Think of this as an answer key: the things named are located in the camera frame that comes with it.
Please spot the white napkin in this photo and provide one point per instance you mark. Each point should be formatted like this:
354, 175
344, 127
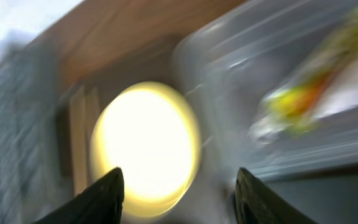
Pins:
341, 95

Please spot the yellow orange snack wrapper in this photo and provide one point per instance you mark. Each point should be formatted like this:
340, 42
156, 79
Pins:
290, 105

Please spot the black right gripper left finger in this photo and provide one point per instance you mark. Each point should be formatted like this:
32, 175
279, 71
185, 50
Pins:
100, 203

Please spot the yellow plastic plate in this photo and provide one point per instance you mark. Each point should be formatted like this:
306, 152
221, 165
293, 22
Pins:
151, 133

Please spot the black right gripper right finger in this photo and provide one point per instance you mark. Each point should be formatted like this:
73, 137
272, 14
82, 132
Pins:
256, 203

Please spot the wooden chopstick right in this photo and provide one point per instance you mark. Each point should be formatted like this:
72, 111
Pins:
92, 112

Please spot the clear plastic waste bin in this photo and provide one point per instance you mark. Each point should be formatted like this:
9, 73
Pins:
228, 66

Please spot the dark brown serving tray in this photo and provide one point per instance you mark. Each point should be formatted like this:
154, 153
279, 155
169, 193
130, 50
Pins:
210, 197

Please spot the grey plastic dish rack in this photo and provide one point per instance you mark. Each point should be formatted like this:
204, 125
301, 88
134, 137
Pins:
28, 98

